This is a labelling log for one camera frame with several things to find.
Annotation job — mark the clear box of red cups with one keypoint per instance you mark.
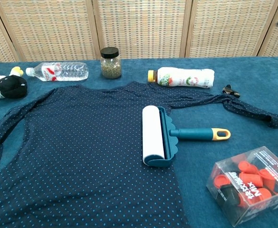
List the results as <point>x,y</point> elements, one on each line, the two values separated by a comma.
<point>250,187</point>

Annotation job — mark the black white plush toy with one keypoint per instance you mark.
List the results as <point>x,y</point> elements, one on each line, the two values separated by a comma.
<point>11,86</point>

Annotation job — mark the teal lint roller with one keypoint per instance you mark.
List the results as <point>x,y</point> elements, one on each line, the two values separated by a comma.
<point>153,133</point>

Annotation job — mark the teal blue tablecloth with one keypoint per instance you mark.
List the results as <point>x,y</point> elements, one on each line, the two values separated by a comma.
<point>195,111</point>

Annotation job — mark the glass jar black lid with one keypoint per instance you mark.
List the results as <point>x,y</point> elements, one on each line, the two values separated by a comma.
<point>110,66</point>

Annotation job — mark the white drink bottle yellow cap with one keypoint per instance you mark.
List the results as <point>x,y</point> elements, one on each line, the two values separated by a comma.
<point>186,78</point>

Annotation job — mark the navy polka dot shirt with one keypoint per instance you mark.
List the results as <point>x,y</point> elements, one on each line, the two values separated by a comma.
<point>69,154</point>

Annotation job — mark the clear plastic water bottle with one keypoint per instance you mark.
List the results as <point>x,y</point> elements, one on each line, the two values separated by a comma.
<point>65,71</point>

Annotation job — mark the woven rattan folding screen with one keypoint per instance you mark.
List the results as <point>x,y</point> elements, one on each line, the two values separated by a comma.
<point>141,23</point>

